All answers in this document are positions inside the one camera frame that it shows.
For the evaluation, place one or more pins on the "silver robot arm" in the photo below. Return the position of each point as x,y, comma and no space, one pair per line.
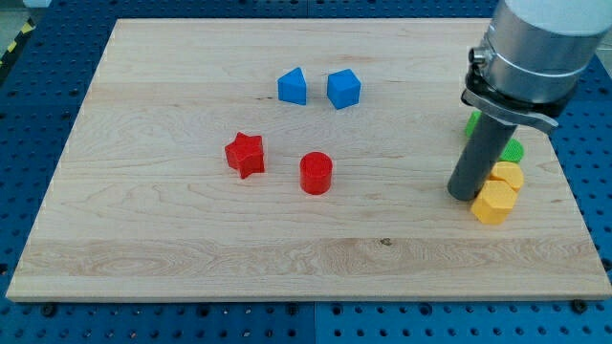
528,63

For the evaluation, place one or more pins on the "red star block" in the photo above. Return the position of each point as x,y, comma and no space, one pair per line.
246,155

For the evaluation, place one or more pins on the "red cylinder block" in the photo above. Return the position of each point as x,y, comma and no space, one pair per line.
316,170

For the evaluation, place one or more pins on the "wooden board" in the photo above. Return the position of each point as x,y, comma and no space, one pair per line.
143,206

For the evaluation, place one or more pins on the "blue wedge block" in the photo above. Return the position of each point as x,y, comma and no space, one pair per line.
292,87

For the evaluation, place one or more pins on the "blue cube block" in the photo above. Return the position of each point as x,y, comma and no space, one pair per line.
343,89

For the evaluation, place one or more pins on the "green block behind rod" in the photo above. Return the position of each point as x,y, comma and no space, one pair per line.
472,122

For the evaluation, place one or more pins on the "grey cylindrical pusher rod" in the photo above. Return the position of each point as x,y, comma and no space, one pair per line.
482,151

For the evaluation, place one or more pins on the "yellow hexagon block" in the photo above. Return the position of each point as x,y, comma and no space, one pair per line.
494,202

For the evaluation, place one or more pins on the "yellow rounded block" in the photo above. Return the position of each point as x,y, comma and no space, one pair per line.
508,172

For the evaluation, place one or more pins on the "green round block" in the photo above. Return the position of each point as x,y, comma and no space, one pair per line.
513,151

